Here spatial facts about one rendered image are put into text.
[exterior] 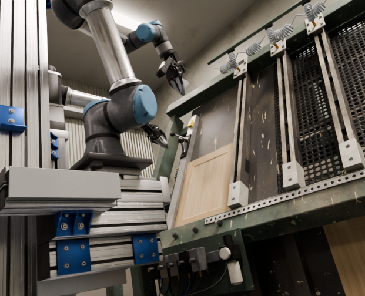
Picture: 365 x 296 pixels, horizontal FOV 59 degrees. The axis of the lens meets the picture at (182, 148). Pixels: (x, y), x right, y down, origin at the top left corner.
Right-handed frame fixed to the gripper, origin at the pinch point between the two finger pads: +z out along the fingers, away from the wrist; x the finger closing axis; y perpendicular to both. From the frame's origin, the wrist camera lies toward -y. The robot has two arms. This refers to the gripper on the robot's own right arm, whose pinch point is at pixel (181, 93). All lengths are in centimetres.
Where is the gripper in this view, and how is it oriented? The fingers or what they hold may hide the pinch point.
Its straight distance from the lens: 154.4
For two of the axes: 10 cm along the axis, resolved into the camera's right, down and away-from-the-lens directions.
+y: 6.6, -3.9, 6.4
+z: 4.3, 9.0, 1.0
